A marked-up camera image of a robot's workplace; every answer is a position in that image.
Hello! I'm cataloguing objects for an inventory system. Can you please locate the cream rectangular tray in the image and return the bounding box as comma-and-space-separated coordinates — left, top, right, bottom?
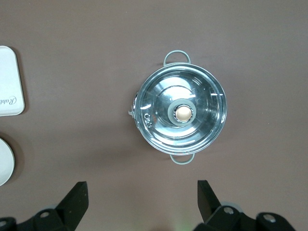
0, 45, 26, 117

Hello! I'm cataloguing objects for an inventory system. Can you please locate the glass pot lid with knob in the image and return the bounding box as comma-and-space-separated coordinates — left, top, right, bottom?
133, 64, 228, 155

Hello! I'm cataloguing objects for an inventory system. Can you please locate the brown table cover cloth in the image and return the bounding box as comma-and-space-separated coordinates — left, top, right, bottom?
0, 0, 308, 231

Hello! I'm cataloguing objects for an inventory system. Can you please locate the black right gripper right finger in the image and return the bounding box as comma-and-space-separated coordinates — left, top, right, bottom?
197, 180, 296, 231

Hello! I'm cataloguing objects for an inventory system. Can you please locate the steel pot with grey handles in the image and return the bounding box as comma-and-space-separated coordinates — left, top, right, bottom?
127, 49, 228, 168

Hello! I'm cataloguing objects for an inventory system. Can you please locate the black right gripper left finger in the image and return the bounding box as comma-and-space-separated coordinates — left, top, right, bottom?
0, 181, 89, 231

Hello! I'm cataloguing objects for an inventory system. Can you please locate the cream round plate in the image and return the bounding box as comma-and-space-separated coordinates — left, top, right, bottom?
0, 137, 16, 187

